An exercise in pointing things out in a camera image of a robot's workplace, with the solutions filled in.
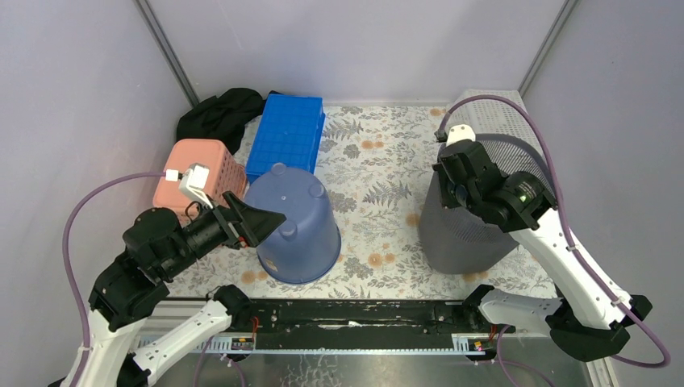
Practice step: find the floral table mat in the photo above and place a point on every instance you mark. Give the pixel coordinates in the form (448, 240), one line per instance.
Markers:
(376, 164)

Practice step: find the black cloth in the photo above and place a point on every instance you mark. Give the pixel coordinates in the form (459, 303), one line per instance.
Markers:
(223, 118)

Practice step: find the white plastic basket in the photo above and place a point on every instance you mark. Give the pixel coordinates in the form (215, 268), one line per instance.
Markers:
(490, 116)

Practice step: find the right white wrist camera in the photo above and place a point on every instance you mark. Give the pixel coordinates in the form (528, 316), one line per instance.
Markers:
(455, 134)

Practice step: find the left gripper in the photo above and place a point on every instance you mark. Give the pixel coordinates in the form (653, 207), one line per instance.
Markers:
(233, 222)

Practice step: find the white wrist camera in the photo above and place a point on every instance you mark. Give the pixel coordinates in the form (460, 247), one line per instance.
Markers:
(455, 134)
(191, 183)

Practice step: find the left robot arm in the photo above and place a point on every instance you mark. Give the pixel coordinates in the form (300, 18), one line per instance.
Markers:
(124, 295)

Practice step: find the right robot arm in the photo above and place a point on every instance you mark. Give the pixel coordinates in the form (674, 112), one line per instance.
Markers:
(517, 199)

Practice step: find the grey waste bin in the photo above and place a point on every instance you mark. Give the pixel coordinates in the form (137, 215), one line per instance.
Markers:
(454, 241)

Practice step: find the pink plastic basket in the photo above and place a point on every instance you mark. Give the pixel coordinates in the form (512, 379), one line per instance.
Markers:
(226, 174)

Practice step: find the blue divided plastic tray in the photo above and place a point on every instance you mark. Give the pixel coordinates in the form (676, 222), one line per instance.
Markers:
(289, 132)

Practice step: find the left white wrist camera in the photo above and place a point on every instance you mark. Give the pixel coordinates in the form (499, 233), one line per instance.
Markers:
(191, 183)

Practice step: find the blue bucket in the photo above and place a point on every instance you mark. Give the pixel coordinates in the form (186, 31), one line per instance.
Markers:
(306, 246)

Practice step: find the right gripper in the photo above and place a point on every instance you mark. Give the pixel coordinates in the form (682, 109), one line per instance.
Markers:
(447, 201)

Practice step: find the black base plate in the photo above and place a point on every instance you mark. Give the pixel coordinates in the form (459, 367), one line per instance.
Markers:
(361, 325)

